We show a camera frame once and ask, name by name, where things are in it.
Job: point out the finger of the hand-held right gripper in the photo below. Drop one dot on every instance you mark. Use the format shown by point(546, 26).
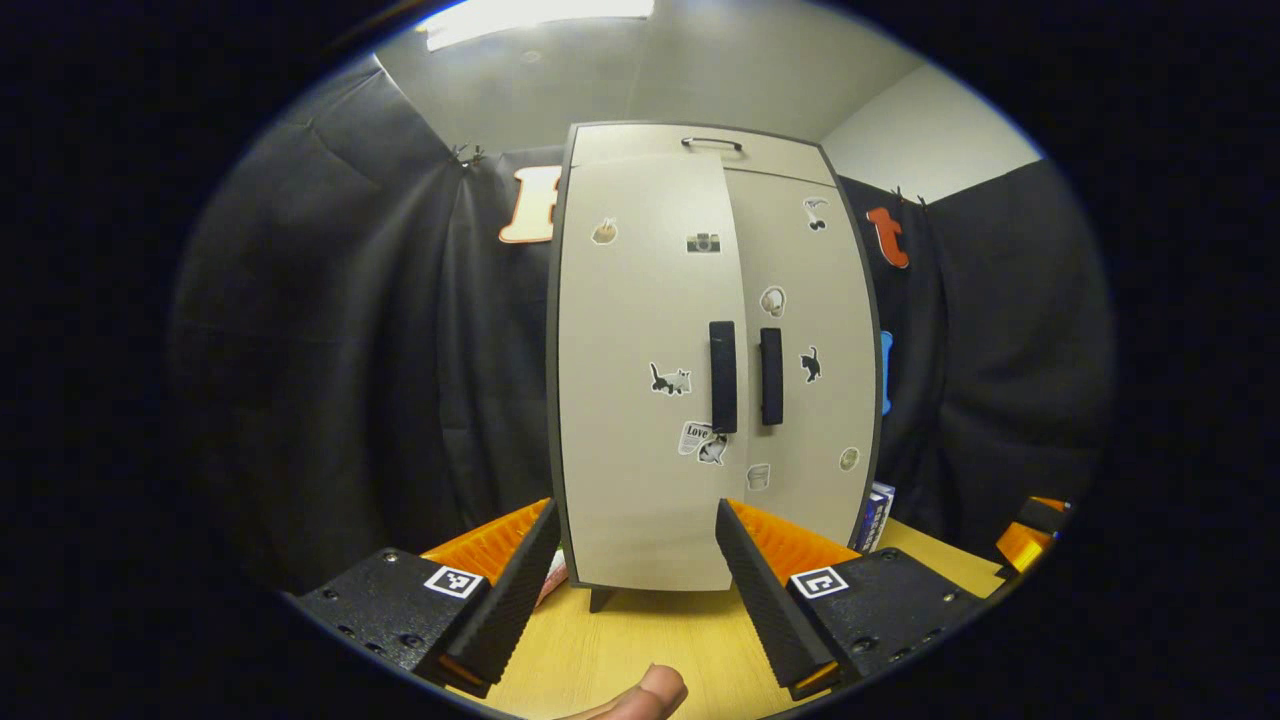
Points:
point(1025, 548)

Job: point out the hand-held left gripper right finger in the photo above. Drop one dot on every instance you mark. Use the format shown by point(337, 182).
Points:
point(765, 600)

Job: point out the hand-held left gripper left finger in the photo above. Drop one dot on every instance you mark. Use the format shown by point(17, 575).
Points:
point(515, 605)

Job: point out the white cabinet door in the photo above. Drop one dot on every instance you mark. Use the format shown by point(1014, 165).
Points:
point(810, 430)
point(630, 480)

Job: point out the white grey shoe cabinet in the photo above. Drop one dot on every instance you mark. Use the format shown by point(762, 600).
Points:
point(640, 143)

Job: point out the green pink white packet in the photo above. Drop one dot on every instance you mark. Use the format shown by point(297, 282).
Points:
point(553, 578)

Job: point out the dark blue book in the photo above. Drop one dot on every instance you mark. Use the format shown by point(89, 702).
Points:
point(870, 522)

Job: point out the pale blue book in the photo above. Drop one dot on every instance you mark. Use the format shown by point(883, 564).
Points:
point(889, 500)

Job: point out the black backdrop cloth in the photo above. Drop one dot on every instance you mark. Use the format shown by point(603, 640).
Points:
point(350, 350)

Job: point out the ceiling light panel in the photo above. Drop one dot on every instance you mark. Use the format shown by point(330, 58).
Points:
point(530, 15)

